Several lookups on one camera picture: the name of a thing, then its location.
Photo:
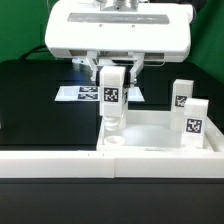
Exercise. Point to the white L-shaped fence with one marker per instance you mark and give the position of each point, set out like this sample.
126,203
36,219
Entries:
111,164

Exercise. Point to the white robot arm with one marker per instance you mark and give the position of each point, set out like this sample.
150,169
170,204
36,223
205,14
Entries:
133,3

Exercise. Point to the white square table top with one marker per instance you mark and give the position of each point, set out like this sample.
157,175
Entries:
150,131

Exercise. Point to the white sheet with markers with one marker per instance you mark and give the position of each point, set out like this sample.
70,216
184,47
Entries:
91,93

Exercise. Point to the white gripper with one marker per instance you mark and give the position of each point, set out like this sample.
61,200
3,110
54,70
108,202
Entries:
159,31

